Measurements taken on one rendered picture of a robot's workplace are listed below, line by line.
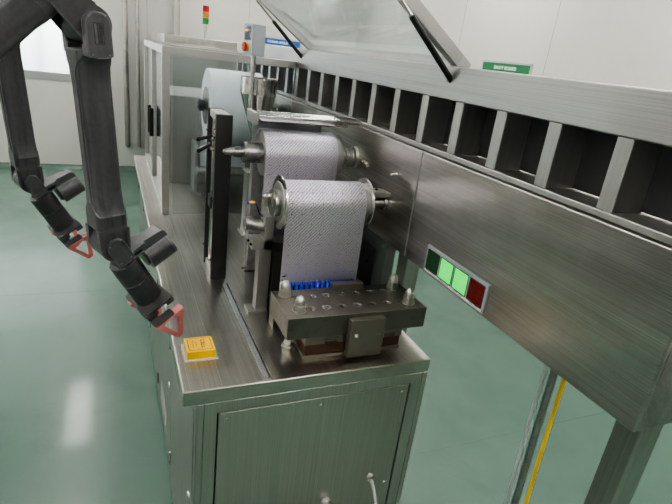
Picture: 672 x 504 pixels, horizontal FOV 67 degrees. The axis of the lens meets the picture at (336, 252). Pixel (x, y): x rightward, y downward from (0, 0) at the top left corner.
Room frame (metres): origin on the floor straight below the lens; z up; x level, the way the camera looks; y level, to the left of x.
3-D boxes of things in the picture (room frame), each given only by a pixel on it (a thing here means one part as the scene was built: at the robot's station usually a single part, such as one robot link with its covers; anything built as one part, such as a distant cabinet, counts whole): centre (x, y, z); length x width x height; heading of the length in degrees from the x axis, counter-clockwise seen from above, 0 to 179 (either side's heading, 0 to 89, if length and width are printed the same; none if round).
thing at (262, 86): (2.06, 0.38, 1.50); 0.14 x 0.14 x 0.06
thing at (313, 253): (1.36, 0.04, 1.11); 0.23 x 0.01 x 0.18; 115
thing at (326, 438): (2.24, 0.52, 0.43); 2.52 x 0.64 x 0.86; 25
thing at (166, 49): (2.79, 0.79, 1.25); 1.19 x 0.57 x 0.70; 25
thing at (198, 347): (1.12, 0.31, 0.91); 0.07 x 0.07 x 0.02; 25
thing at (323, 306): (1.27, -0.05, 1.00); 0.40 x 0.16 x 0.06; 115
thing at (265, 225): (1.38, 0.22, 1.05); 0.06 x 0.05 x 0.31; 115
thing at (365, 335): (1.19, -0.11, 0.96); 0.10 x 0.03 x 0.11; 115
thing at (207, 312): (2.23, 0.53, 0.88); 2.52 x 0.66 x 0.04; 25
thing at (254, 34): (1.87, 0.38, 1.66); 0.07 x 0.07 x 0.10; 36
